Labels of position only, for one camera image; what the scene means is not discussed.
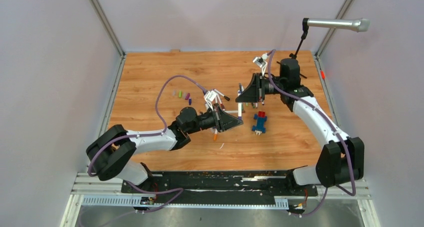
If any grey slotted cable duct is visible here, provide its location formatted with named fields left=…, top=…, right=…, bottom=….
left=81, top=195, right=289, bottom=210

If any purple tip white marker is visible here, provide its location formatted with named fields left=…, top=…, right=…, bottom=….
left=236, top=89, right=243, bottom=118

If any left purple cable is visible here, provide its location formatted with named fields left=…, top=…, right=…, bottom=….
left=87, top=75, right=208, bottom=215

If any brown cap marker horizontal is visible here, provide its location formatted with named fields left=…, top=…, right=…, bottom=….
left=225, top=110, right=239, bottom=114

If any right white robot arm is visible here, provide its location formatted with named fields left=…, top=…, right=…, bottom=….
left=236, top=54, right=365, bottom=196

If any silver microphone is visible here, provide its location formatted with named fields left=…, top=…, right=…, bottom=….
left=302, top=18, right=371, bottom=33

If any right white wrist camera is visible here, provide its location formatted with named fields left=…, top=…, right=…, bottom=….
left=252, top=53, right=269, bottom=76

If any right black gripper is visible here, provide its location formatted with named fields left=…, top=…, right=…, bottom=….
left=235, top=72, right=287, bottom=102

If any orange cap marker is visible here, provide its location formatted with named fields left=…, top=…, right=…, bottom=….
left=213, top=129, right=219, bottom=141

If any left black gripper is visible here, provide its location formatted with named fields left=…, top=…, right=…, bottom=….
left=187, top=105, right=244, bottom=136

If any dark red cap marker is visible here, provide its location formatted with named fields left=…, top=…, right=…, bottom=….
left=218, top=99, right=226, bottom=111

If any blue red toy robot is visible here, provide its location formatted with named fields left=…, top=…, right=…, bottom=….
left=251, top=111, right=268, bottom=135

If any black microphone tripod stand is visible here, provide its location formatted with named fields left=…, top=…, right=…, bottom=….
left=275, top=21, right=310, bottom=80

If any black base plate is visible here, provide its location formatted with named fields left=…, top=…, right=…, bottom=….
left=140, top=170, right=318, bottom=205

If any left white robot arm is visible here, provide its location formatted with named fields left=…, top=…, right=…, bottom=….
left=86, top=105, right=244, bottom=194

